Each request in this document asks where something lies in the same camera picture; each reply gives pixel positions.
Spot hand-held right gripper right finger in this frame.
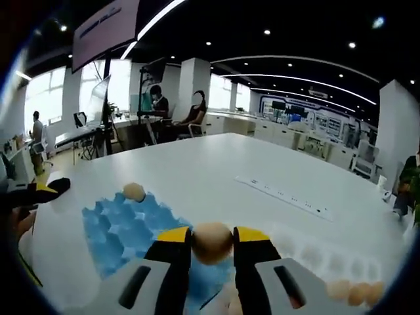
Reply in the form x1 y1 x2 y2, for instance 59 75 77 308
233 225 339 315

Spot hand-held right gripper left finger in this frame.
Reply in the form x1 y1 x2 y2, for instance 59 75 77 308
94 226 193 315

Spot single brown egg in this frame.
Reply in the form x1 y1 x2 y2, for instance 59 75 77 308
191 221 234 266
123 182 146 203

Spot blue egg tray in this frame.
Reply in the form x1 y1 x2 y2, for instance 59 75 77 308
81 191 238 312

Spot group of brown eggs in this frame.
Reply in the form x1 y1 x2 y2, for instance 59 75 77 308
222 278 385 315

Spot white foam tray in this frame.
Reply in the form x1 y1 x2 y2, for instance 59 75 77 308
267 221 394 315

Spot person's left hand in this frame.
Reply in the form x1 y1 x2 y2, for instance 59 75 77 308
14 210 37 238

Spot small black object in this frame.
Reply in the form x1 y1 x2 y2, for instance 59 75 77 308
49 177 72 198

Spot white power strip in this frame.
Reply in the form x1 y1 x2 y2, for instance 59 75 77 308
234 175 334 223

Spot black low table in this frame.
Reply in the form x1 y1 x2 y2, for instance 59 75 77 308
54 125 106 161

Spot white table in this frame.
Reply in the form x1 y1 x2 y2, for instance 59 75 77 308
19 133 414 315

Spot large monitor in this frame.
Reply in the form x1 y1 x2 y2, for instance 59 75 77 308
87 74 112 127

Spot white low cabinets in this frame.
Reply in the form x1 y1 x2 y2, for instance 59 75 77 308
206 111 355 161

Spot grey office chair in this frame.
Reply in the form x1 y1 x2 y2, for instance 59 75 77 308
188 114 208 137

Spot white office chair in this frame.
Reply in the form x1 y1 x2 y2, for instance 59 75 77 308
351 139 384 177

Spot potted green plant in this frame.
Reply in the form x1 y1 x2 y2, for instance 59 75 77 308
397 154 420 227

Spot hanging pale pink screen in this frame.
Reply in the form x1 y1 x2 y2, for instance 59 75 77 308
71 0 141 74

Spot blue framed display wall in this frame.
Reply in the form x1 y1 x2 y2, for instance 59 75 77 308
259 93 362 138

